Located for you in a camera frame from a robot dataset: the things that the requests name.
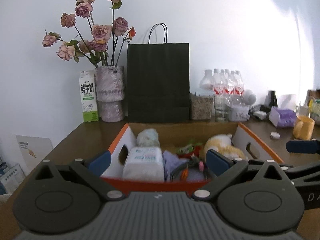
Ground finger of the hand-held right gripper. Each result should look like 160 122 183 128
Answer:
275 162 320 184
286 139 320 154

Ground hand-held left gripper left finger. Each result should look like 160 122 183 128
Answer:
34 151 124 201

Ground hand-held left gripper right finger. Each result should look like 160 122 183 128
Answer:
192 149 291 201

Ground yellow white plush toy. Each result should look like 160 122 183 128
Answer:
203 133 248 161

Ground white tissue pack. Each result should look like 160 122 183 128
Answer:
122 147 165 182

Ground purple knitted cloth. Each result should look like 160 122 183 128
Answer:
162 150 188 182

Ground orange cardboard box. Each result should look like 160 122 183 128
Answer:
100 122 285 195

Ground brown wooden desktop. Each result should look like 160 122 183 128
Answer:
0 119 320 240

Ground yellow mug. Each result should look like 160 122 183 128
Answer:
293 116 315 141

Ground green red snack packet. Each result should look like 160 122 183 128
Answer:
174 142 203 156

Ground purple tissue box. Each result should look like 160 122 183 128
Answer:
268 106 297 128

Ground clear plastic bag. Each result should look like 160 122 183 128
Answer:
307 97 320 126

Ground white paper box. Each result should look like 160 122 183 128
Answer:
280 94 297 111

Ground empty clear glass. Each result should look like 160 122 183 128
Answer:
214 94 231 122

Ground white labelled tub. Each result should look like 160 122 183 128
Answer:
228 104 250 122

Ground white crumpled ball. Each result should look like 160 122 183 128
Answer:
136 128 161 148

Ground glass jar of grain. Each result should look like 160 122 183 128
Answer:
189 93 215 121

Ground white green milk carton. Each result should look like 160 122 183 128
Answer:
78 70 99 123

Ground white poster board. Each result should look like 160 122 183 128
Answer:
16 134 53 174

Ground grey white round device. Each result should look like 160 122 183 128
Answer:
244 89 257 106

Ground mottled purple vase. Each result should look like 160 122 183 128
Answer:
95 65 125 123

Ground pack of water bottles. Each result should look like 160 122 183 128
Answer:
199 68 245 105

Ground black paper bag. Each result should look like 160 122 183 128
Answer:
127 23 191 124

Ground dried pink roses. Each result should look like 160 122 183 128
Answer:
42 0 137 68

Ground black charger with cable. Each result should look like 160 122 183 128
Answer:
249 104 267 121

